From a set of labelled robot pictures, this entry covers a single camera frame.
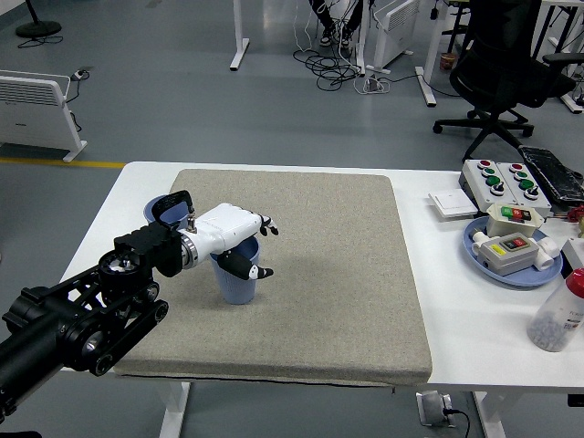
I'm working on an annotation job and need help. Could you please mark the white table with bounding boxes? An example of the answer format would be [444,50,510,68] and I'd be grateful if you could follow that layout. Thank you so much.
[18,160,584,438]

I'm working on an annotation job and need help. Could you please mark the grey-brown fabric mat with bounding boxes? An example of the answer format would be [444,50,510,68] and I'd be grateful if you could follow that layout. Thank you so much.
[108,168,433,389]

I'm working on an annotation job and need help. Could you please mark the grey switch box yellow label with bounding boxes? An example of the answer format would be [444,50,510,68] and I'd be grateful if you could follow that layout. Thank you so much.
[472,232,539,277]

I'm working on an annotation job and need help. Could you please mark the cream switch box coloured buttons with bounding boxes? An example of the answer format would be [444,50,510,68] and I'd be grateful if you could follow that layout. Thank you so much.
[484,203,547,238]

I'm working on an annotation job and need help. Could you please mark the white push-button control box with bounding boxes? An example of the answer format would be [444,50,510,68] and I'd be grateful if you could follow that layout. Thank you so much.
[458,159,520,214]
[495,162,554,218]

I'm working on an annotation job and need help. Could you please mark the silver floor socket box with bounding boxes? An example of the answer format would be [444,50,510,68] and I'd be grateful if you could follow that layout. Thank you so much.
[415,391,457,429]

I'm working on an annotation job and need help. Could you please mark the white desk with long foot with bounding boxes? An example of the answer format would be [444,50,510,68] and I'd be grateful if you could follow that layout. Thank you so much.
[533,0,584,115]

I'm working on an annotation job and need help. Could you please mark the black round stand base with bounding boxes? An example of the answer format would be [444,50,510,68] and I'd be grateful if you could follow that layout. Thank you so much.
[16,0,64,38]

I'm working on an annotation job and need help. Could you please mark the black socket cable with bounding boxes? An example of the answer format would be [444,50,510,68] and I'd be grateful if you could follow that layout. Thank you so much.
[444,408,471,438]

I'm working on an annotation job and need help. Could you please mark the black cable tangle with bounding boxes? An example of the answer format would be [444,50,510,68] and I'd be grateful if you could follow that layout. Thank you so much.
[292,47,366,92]

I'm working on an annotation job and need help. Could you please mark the clear bottle red cap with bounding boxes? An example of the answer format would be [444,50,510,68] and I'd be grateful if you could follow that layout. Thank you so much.
[527,267,584,353]

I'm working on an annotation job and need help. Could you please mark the large white pipe fitting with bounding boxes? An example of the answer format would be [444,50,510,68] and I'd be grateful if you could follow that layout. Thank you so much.
[533,236,563,271]

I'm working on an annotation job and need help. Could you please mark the person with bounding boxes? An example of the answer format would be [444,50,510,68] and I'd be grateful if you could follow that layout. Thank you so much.
[308,0,366,49]

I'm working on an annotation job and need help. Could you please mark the white power strip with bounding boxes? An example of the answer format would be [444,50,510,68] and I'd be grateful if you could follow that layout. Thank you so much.
[362,75,389,95]

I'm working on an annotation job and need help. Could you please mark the large white panel heater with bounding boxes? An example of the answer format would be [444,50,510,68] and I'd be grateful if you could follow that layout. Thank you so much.
[0,68,89,164]

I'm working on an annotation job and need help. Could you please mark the blue round plate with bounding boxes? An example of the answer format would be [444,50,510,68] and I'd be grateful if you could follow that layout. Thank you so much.
[463,216,565,287]

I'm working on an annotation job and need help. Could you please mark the blue ribbed plastic cup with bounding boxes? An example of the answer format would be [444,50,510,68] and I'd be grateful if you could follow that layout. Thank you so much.
[142,194,191,232]
[208,236,261,306]

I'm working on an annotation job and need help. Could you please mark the black wrapped keyboard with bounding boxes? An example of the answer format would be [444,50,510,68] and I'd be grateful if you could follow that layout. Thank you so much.
[518,144,584,205]

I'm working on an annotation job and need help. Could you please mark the white desk leg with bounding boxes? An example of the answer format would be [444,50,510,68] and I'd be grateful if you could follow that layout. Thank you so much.
[229,0,251,71]

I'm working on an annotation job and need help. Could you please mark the black office chair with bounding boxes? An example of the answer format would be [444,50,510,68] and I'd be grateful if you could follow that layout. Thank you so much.
[432,0,579,162]

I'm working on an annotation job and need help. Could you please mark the white desk frame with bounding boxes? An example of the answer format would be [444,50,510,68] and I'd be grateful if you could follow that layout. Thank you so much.
[414,0,474,109]

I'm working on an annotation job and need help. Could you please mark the white cable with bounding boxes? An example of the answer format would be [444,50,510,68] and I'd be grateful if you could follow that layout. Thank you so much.
[293,0,316,52]

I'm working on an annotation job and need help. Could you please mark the white panel heater on feet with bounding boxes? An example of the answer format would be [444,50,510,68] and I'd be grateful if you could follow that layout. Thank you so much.
[366,0,422,75]

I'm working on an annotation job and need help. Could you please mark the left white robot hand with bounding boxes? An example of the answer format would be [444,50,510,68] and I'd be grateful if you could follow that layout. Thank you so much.
[184,203,281,281]

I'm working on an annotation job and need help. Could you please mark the white wall switch plate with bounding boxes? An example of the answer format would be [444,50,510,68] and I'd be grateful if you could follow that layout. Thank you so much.
[427,189,479,223]

